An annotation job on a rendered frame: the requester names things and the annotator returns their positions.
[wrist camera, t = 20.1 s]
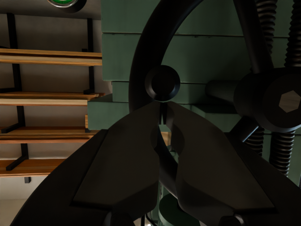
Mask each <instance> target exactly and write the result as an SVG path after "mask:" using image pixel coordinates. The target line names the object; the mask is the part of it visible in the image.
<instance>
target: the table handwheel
mask: <svg viewBox="0 0 301 226"><path fill-rule="evenodd" d="M203 1H204V0H161V1H160V2H159V3H158V5H157V6H156V8H155V9H154V11H153V13H152V14H151V16H150V18H149V19H148V21H147V23H146V25H145V27H144V29H143V31H142V34H141V36H140V39H139V41H138V44H137V47H136V50H135V53H134V57H133V61H132V65H131V70H130V76H129V96H128V98H129V113H131V112H133V111H135V110H137V109H139V108H141V107H143V106H145V105H147V104H149V103H151V102H153V101H156V100H154V99H153V98H151V97H150V96H149V95H148V93H147V92H146V89H145V78H146V75H147V74H148V72H149V71H150V70H151V69H152V68H154V67H156V66H158V65H161V63H162V60H163V57H164V55H165V52H166V50H167V48H168V45H169V43H170V41H171V40H172V38H173V36H174V34H175V33H176V31H177V29H178V28H179V26H180V25H181V24H182V22H183V21H184V20H185V19H186V18H187V16H188V15H189V14H190V13H191V12H192V11H193V10H194V9H195V8H196V7H197V6H198V5H199V4H200V3H201V2H203ZM233 2H234V5H235V8H236V12H237V15H238V18H239V21H240V24H241V28H242V32H243V35H244V39H245V44H246V47H247V51H248V55H249V59H250V63H251V66H252V70H253V71H252V72H250V73H249V74H247V75H246V76H244V77H243V78H242V79H241V80H212V81H210V82H208V83H207V85H206V86H205V94H206V95H207V96H208V97H209V98H211V99H214V100H218V101H221V102H224V103H227V104H230V105H233V106H234V107H235V110H236V111H237V113H238V114H239V115H240V116H241V117H242V118H241V119H240V120H239V122H238V123H237V124H236V125H235V126H234V127H233V128H232V130H231V131H230V132H229V133H232V134H233V135H234V136H236V137H237V138H238V139H239V140H241V141H242V142H244V141H245V140H246V139H247V138H248V137H249V136H250V135H251V134H252V133H253V132H254V131H255V130H256V129H257V128H258V126H260V127H262V128H265V129H267V130H270V131H273V132H279V133H283V132H289V131H293V130H295V129H297V128H299V127H301V69H299V68H296V67H283V68H274V65H273V62H272V59H271V56H270V52H269V49H268V46H267V43H266V39H265V36H264V33H263V30H262V26H261V23H260V20H259V16H258V12H257V8H256V4H255V0H233ZM154 150H155V152H156V153H157V154H158V156H159V182H160V183H161V184H162V185H163V186H164V187H165V188H166V189H167V190H168V191H169V192H170V193H171V194H172V195H173V196H174V197H176V198H177V193H176V186H175V182H176V174H177V167H178V163H177V162H176V161H175V159H174V158H173V157H172V155H171V153H170V152H169V150H168V148H167V146H166V144H165V142H164V139H163V137H162V134H161V131H160V128H159V126H158V136H157V146H156V147H155V148H154Z"/></svg>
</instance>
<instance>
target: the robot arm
mask: <svg viewBox="0 0 301 226"><path fill-rule="evenodd" d="M162 116H163V124H164V125H166V126H167V127H168V128H169V129H170V131H171V133H172V134H171V143H170V145H171V147H172V148H173V149H174V150H175V151H176V152H177V154H178V156H179V161H178V167H177V174H176V182H175V186H176V193H177V199H178V204H179V206H180V208H181V209H182V210H183V211H185V212H186V213H188V214H189V215H191V216H193V217H194V218H196V219H198V220H199V222H200V226H301V189H300V188H299V187H298V186H297V185H296V184H295V183H294V182H292V181H291V180H290V179H289V178H288V177H286V176H285V175H284V174H283V173H281V172H280V171H279V170H278V169H276V168H275V167H274V166H273V165H271V164H270V163H269V162H268V161H266V160H265V159H264V158H262V157H261V156H260V155H258V154H257V153H256V152H255V151H254V150H252V149H251V148H250V147H248V146H247V145H246V144H245V143H243V142H242V141H241V140H239V139H238V138H237V137H236V136H234V135H233V134H232V133H224V132H223V131H222V130H221V129H219V128H218V127H217V126H215V125H214V124H213V123H211V122H210V121H208V120H207V119H205V118H204V117H202V116H200V115H198V114H196V113H194V112H192V111H190V110H189V109H187V108H185V107H183V106H181V105H179V104H177V103H175V102H173V101H168V102H164V103H163V102H159V101H153V102H151V103H149V104H147V105H145V106H143V107H141V108H139V109H137V110H135V111H133V112H131V113H129V114H128V115H126V116H124V117H123V118H121V119H120V120H118V121H117V122H116V123H114V124H113V125H112V126H111V127H110V128H108V129H101V130H100V131H99V132H98V133H96V134H95V135H94V136H93V137H92V138H90V139H89V140H88V141H87V142H86V143H84V144H83V145H82V146H81V147H80V148H79V149H78V150H76V151H75V152H74V153H73V154H72V155H70V156H69V157H68V158H67V159H66V160H64V161H63V162H62V163H61V164H60V165H58V166H57V167H56V168H55V169H54V170H53V171H52V172H51V173H50V174H49V175H48V176H47V177H46V178H45V179H44V180H43V181H42V182H41V183H40V184H39V185H38V187H37V188H36V189H35V190H34V191H33V193H32V194H31V195H30V196H29V198H28V199H27V200H26V202H25V203H24V204H23V206H22V207H21V209H20V210H19V212H18V213H17V215H16V216H15V218H14V219H13V221H12V223H11V224H10V226H135V224H134V221H135V220H137V219H139V218H140V217H142V216H144V215H145V214H147V213H149V212H150V211H152V210H153V209H154V208H155V207H156V205H157V197H158V185H159V156H158V154H157V153H156V152H155V150H154V148H155V147H156V146H157V136H158V126H159V125H161V121H162Z"/></svg>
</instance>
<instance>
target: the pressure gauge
mask: <svg viewBox="0 0 301 226"><path fill-rule="evenodd" d="M47 1H48V2H49V3H50V4H52V5H54V6H56V7H57V8H58V9H59V10H61V11H63V12H65V13H76V12H78V11H80V10H81V9H82V8H83V7H84V6H85V4H86V1H87V0H47Z"/></svg>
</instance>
